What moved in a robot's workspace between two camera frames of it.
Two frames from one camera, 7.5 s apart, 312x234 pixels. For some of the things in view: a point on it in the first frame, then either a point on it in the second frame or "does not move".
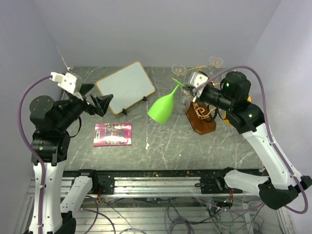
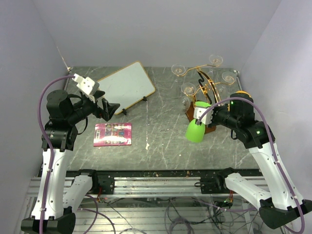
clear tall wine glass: x=178 y=69 does not move
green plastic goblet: x=161 y=108 → x=195 y=133
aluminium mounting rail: x=156 y=184 does not move
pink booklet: x=115 y=134 does not move
